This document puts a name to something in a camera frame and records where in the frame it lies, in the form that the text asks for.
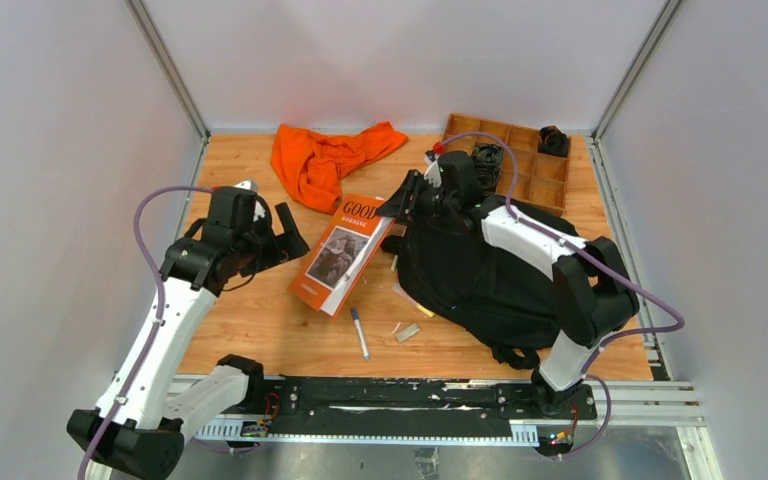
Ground black student backpack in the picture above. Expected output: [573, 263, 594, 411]
[381, 209, 559, 370]

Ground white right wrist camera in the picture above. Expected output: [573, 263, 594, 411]
[423, 150, 442, 188]

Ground wooden compartment tray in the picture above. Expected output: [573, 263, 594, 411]
[442, 113, 571, 216]

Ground orange cloth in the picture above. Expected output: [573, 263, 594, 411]
[270, 122, 408, 214]

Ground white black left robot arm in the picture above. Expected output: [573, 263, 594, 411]
[67, 181, 310, 479]

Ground pink yellow highlighter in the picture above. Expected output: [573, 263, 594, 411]
[391, 282, 435, 318]

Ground aluminium frame rail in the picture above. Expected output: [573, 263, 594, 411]
[79, 372, 703, 480]

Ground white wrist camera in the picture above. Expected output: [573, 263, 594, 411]
[423, 150, 442, 188]
[234, 178, 268, 222]

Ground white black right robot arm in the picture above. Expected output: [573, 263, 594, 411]
[377, 151, 639, 418]

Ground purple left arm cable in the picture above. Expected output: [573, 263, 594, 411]
[75, 185, 259, 480]

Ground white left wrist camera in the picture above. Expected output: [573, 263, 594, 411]
[234, 178, 268, 222]

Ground orange cover book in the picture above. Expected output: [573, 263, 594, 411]
[288, 194, 393, 316]

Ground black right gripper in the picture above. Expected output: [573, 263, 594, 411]
[375, 170, 459, 229]

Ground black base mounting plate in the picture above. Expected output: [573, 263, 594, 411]
[201, 375, 599, 440]

